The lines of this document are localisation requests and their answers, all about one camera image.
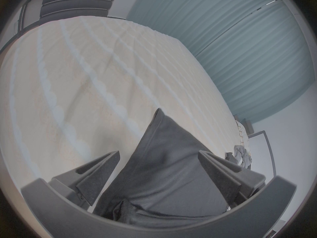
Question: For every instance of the white printed pillow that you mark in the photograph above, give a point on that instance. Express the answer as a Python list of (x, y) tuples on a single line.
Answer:
[(242, 135)]

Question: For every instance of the blue-green curtain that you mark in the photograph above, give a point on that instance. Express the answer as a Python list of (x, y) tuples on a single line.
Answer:
[(185, 13), (260, 66)]

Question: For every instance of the grey garment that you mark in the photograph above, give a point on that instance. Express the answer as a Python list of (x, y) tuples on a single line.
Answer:
[(244, 155)]

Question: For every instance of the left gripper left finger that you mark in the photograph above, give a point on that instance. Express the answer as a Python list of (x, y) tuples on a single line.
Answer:
[(96, 177)]

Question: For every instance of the black chest of drawers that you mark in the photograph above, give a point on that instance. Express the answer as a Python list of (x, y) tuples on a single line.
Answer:
[(74, 4)]

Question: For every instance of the black T-shirt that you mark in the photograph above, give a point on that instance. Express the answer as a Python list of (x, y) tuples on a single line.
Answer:
[(163, 162)]

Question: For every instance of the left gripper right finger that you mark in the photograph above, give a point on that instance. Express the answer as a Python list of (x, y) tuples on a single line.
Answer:
[(223, 177)]

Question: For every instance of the bed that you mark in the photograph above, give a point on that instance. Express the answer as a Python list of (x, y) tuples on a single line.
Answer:
[(86, 83)]

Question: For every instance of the grey bedside table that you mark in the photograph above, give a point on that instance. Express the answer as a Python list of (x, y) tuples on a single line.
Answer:
[(245, 124)]

